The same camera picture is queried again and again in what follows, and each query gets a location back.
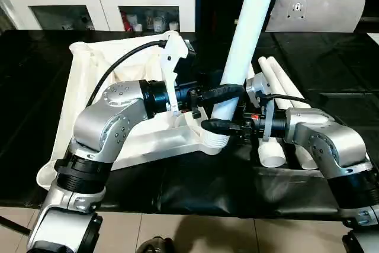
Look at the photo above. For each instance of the white plastic table top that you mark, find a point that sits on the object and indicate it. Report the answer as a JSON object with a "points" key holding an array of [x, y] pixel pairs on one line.
{"points": [[136, 69]]}

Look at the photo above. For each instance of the white plastic table leg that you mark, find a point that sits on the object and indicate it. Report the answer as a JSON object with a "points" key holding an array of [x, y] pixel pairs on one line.
{"points": [[287, 84], [251, 28], [271, 155], [276, 87]]}

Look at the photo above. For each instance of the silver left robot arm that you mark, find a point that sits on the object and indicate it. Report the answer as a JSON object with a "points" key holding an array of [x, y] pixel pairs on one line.
{"points": [[118, 108]]}

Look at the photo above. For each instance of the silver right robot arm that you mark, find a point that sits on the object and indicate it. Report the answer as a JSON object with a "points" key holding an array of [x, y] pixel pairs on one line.
{"points": [[340, 146]]}

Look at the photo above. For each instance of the white glass-door cabinet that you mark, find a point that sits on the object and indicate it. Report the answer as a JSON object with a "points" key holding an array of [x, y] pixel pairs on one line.
{"points": [[100, 1]]}

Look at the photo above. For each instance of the dark left robot foot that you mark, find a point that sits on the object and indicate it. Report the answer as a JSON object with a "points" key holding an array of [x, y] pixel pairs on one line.
{"points": [[157, 247]]}

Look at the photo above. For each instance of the black work mat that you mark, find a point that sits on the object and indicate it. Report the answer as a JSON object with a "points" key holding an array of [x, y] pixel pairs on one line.
{"points": [[29, 87]]}

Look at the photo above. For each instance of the black tripod leg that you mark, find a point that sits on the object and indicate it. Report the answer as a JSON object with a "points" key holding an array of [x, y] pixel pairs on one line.
{"points": [[12, 224]]}

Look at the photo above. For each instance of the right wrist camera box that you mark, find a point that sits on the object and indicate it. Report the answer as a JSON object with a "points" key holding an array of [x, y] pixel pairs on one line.
{"points": [[256, 87]]}

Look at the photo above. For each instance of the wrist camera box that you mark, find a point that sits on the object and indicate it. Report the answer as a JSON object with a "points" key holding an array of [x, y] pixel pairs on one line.
{"points": [[173, 51], [256, 87]]}

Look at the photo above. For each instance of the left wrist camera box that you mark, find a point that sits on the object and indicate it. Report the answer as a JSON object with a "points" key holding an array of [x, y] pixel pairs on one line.
{"points": [[173, 51]]}

